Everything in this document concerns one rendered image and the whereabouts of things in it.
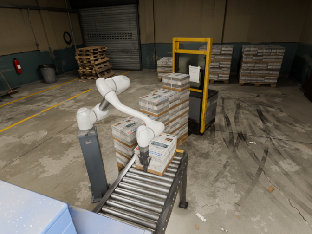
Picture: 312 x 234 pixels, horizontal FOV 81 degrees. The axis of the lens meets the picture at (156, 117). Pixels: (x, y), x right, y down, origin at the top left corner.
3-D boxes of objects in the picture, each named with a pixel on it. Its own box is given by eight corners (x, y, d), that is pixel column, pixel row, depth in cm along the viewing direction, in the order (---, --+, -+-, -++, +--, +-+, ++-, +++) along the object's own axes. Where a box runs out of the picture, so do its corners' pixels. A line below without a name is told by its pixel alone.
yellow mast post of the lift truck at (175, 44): (172, 122, 414) (172, 37, 337) (174, 120, 420) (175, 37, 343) (175, 123, 408) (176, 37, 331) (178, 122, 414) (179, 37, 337)
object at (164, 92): (150, 93, 306) (150, 92, 305) (161, 88, 325) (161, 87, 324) (167, 97, 283) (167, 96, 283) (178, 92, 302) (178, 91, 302)
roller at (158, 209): (113, 195, 159) (112, 191, 157) (164, 210, 144) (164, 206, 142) (109, 199, 155) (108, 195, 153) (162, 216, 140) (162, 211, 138)
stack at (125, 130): (117, 171, 294) (110, 125, 257) (163, 139, 372) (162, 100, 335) (134, 182, 271) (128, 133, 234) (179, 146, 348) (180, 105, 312)
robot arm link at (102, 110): (87, 113, 218) (103, 107, 232) (94, 124, 216) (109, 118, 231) (108, 74, 160) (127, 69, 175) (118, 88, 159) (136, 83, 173)
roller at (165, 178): (127, 172, 180) (129, 172, 185) (173, 183, 165) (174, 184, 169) (128, 166, 182) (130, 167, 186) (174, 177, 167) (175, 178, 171)
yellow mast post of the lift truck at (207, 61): (198, 131, 374) (205, 37, 297) (200, 129, 380) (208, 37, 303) (202, 133, 369) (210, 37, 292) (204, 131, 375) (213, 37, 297)
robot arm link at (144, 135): (143, 149, 143) (155, 141, 152) (142, 132, 136) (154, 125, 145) (134, 144, 150) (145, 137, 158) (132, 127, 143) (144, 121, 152)
